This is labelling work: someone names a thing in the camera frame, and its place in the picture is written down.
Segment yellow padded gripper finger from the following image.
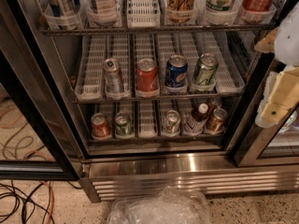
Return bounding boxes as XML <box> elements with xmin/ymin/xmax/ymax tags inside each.
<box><xmin>254</xmin><ymin>28</ymin><xmax>278</xmax><ymax>53</ymax></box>
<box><xmin>255</xmin><ymin>66</ymin><xmax>299</xmax><ymax>128</ymax></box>

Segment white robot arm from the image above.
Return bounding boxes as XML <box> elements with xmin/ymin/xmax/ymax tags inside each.
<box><xmin>254</xmin><ymin>2</ymin><xmax>299</xmax><ymax>128</ymax></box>

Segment right glass fridge door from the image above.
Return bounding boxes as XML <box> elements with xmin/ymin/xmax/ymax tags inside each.
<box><xmin>233</xmin><ymin>60</ymin><xmax>299</xmax><ymax>167</ymax></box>

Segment glass fridge door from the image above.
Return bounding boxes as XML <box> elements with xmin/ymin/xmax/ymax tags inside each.
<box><xmin>233</xmin><ymin>60</ymin><xmax>299</xmax><ymax>167</ymax></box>
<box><xmin>0</xmin><ymin>0</ymin><xmax>83</xmax><ymax>181</ymax></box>

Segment green soda can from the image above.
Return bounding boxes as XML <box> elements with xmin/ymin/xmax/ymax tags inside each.
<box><xmin>192</xmin><ymin>53</ymin><xmax>219</xmax><ymax>86</ymax></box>

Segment brown can rear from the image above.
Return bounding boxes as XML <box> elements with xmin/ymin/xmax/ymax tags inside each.
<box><xmin>206</xmin><ymin>97</ymin><xmax>222</xmax><ymax>114</ymax></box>

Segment brown can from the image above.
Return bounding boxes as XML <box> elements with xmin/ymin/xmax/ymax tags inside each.
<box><xmin>206</xmin><ymin>108</ymin><xmax>228</xmax><ymax>133</ymax></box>
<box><xmin>206</xmin><ymin>97</ymin><xmax>222</xmax><ymax>114</ymax></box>

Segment brown can front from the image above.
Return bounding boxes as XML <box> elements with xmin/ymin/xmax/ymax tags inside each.
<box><xmin>206</xmin><ymin>108</ymin><xmax>228</xmax><ymax>133</ymax></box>

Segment blue pepsi can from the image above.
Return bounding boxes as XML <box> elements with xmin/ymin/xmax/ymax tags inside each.
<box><xmin>164</xmin><ymin>54</ymin><xmax>188</xmax><ymax>88</ymax></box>

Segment gold tall can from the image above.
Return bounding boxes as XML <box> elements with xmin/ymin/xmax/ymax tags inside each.
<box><xmin>166</xmin><ymin>0</ymin><xmax>195</xmax><ymax>23</ymax></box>

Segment green silver can bottom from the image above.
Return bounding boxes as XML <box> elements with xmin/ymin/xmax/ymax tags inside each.
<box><xmin>162</xmin><ymin>110</ymin><xmax>180</xmax><ymax>133</ymax></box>

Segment red coke can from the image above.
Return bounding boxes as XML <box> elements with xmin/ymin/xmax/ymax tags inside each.
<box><xmin>136</xmin><ymin>59</ymin><xmax>158</xmax><ymax>92</ymax></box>

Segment stainless steel fridge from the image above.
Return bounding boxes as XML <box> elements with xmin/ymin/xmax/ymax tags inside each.
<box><xmin>6</xmin><ymin>0</ymin><xmax>299</xmax><ymax>203</ymax></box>

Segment silver slim can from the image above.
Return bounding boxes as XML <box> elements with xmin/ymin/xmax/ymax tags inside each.
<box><xmin>103</xmin><ymin>58</ymin><xmax>124</xmax><ymax>93</ymax></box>

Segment green can bottom shelf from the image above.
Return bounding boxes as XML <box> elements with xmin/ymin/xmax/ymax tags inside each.
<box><xmin>114</xmin><ymin>112</ymin><xmax>132</xmax><ymax>137</ymax></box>

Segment red can bottom shelf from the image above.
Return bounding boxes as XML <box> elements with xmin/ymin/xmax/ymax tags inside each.
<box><xmin>91</xmin><ymin>113</ymin><xmax>111</xmax><ymax>138</ymax></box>

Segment left glass fridge door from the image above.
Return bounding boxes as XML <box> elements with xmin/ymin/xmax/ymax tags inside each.
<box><xmin>0</xmin><ymin>0</ymin><xmax>83</xmax><ymax>181</ymax></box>

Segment brown bottle white cap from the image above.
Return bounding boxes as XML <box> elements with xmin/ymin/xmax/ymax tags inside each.
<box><xmin>185</xmin><ymin>104</ymin><xmax>208</xmax><ymax>133</ymax></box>

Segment empty white top tray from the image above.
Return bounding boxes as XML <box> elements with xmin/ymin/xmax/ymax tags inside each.
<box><xmin>126</xmin><ymin>0</ymin><xmax>161</xmax><ymax>28</ymax></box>

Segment empty white bottom tray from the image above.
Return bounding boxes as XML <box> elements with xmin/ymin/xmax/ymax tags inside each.
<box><xmin>138</xmin><ymin>101</ymin><xmax>158</xmax><ymax>138</ymax></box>

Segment clear plastic bag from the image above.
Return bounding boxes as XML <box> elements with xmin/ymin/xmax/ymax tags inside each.
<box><xmin>107</xmin><ymin>187</ymin><xmax>212</xmax><ymax>224</ymax></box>

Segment white label bottle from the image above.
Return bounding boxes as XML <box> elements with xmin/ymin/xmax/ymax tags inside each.
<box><xmin>88</xmin><ymin>0</ymin><xmax>117</xmax><ymax>26</ymax></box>

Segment empty white middle left tray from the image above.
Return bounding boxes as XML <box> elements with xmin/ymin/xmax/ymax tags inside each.
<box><xmin>75</xmin><ymin>35</ymin><xmax>107</xmax><ymax>101</ymax></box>

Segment top wire shelf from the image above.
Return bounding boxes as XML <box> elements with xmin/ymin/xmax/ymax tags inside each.
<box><xmin>41</xmin><ymin>23</ymin><xmax>275</xmax><ymax>36</ymax></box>

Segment orange cable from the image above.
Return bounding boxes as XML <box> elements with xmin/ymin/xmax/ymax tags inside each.
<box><xmin>40</xmin><ymin>180</ymin><xmax>56</xmax><ymax>224</ymax></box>

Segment black cables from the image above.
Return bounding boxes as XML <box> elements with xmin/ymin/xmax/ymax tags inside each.
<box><xmin>0</xmin><ymin>180</ymin><xmax>82</xmax><ymax>224</ymax></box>

